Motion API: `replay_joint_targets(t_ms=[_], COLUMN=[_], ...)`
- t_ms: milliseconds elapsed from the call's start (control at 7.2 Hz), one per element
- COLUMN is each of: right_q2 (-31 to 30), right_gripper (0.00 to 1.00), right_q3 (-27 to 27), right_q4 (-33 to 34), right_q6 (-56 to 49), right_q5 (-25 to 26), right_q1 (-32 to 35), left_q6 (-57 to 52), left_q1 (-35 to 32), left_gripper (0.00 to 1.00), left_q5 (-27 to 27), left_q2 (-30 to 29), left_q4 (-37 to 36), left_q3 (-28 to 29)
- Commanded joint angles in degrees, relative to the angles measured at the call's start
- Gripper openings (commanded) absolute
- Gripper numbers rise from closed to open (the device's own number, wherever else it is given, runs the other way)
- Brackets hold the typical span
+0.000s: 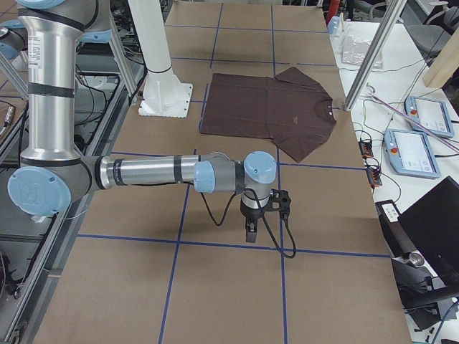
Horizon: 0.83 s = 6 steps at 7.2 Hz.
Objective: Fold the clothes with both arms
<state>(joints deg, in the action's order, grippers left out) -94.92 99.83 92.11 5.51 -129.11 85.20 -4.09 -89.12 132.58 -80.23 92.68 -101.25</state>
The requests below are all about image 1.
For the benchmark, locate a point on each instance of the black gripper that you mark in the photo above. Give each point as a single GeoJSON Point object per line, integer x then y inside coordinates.
{"type": "Point", "coordinates": [252, 215]}

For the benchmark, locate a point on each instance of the brown t-shirt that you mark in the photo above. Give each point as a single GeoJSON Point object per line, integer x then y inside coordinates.
{"type": "Point", "coordinates": [291, 109]}

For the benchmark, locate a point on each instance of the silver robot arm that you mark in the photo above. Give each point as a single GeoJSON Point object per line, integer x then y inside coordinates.
{"type": "Point", "coordinates": [53, 174]}

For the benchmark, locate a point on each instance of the orange black circuit board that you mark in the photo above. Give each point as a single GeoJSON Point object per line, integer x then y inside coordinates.
{"type": "Point", "coordinates": [365, 148]}

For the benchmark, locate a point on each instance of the black box with label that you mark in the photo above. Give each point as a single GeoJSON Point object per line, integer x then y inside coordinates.
{"type": "Point", "coordinates": [397, 239]}

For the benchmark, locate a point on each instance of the silver metal cup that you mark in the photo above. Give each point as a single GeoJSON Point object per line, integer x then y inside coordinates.
{"type": "Point", "coordinates": [413, 259]}

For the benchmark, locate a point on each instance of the near teach pendant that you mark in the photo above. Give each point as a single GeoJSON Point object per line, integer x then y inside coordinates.
{"type": "Point", "coordinates": [410, 154]}

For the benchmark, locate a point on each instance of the teach pendant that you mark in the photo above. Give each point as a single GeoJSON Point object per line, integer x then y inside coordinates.
{"type": "Point", "coordinates": [410, 154]}
{"type": "Point", "coordinates": [432, 114]}

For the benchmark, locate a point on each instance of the black monitor stand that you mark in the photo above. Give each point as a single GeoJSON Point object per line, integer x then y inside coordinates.
{"type": "Point", "coordinates": [426, 299]}

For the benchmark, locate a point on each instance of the black monitor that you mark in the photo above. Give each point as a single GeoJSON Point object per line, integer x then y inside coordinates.
{"type": "Point", "coordinates": [431, 223]}

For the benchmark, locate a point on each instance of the long reacher grabber stick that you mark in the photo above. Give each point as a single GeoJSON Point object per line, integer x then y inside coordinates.
{"type": "Point", "coordinates": [410, 120]}

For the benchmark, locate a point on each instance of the clear plastic bag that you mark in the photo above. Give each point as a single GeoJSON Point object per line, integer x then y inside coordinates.
{"type": "Point", "coordinates": [354, 50]}

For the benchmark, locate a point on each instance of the far teach pendant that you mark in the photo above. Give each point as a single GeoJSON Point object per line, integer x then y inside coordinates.
{"type": "Point", "coordinates": [432, 114]}

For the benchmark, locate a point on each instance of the wooden beam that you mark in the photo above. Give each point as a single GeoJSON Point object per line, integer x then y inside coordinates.
{"type": "Point", "coordinates": [444, 65]}

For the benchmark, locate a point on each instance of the grey office chair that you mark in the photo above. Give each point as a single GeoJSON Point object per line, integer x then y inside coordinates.
{"type": "Point", "coordinates": [431, 37]}

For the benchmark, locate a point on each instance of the aluminium frame post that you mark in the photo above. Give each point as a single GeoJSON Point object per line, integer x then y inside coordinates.
{"type": "Point", "coordinates": [394, 9]}

